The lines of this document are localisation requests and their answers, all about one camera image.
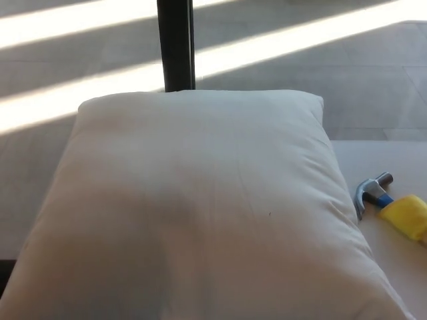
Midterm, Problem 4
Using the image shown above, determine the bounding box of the white pillow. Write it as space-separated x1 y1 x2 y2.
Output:
0 89 416 320

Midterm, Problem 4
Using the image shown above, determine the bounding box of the black vertical post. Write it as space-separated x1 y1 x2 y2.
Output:
156 0 197 93

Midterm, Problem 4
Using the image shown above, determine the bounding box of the claw hammer with wooden handle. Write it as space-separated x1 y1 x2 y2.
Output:
354 171 395 221

